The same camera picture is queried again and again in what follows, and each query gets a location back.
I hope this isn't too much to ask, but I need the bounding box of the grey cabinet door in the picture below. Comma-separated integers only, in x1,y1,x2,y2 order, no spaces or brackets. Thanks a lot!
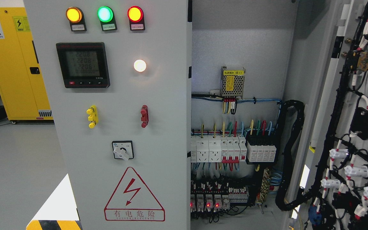
24,0,192,230
281,0,368,230

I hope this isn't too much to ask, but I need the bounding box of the red indicator light left door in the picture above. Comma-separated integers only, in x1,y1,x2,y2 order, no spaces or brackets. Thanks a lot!
127,6,145,31

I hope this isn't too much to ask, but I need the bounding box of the green indicator light left door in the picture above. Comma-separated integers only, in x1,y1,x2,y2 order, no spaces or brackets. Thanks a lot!
97,6,117,31

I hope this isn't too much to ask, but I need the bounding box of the amber indicator light left door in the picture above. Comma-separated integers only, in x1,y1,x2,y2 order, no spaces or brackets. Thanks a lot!
66,6,87,32

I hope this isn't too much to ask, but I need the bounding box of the white socket breaker row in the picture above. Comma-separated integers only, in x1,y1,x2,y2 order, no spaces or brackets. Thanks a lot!
190,136,247,164

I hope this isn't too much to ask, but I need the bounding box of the metal mesh power supply module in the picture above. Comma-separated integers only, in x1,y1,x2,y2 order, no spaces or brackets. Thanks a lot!
220,66,246,98

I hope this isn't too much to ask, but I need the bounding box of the white glowing indicator light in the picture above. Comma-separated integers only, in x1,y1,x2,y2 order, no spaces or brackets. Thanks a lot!
134,59,147,73

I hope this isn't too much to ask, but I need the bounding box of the black surge protector block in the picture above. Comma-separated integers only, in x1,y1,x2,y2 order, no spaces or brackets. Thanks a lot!
246,134,277,164

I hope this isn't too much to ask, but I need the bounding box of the relay terminal row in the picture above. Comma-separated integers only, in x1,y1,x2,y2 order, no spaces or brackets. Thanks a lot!
189,175,254,214

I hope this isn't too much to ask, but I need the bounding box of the red electric danger sticker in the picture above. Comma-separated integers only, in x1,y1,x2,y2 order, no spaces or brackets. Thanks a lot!
104,166,165,222

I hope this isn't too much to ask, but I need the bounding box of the brass ground busbar right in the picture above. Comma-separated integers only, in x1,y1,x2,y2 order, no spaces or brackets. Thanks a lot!
255,168,271,214

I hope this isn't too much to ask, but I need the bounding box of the black digital power meter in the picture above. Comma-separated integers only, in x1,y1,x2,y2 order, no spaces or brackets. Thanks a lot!
56,42,111,88

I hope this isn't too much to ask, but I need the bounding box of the yellow safety cabinet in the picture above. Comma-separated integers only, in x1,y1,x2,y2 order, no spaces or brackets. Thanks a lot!
0,7,53,121

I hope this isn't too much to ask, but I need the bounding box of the red terminal post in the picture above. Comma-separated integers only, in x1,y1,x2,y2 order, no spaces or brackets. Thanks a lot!
140,105,149,128

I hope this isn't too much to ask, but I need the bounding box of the yellow terminal post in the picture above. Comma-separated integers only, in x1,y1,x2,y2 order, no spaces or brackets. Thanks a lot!
86,105,98,129

